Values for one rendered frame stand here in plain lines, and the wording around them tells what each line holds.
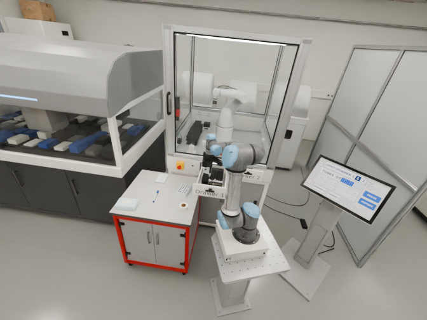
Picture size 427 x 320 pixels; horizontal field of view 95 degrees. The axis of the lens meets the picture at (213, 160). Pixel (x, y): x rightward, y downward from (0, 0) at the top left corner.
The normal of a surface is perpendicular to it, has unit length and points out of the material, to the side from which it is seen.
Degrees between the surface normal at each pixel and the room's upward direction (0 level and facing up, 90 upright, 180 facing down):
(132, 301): 0
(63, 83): 69
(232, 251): 2
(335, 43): 90
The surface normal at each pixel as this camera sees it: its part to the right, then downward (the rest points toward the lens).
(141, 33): -0.13, 0.51
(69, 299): 0.09, -0.85
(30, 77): -0.07, 0.18
